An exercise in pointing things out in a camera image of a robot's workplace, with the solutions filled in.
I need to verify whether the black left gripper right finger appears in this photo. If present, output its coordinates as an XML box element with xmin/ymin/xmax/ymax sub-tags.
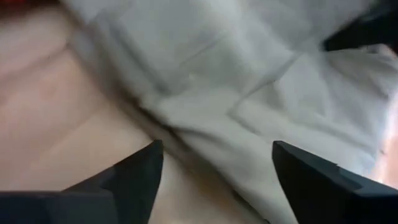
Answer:
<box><xmin>272</xmin><ymin>140</ymin><xmax>398</xmax><ymax>224</ymax></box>

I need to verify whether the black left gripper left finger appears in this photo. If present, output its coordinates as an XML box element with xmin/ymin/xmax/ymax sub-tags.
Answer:
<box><xmin>0</xmin><ymin>139</ymin><xmax>165</xmax><ymax>224</ymax></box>

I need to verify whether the beige khaki garment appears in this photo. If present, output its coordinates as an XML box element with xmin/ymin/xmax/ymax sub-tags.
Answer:
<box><xmin>60</xmin><ymin>0</ymin><xmax>398</xmax><ymax>224</ymax></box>

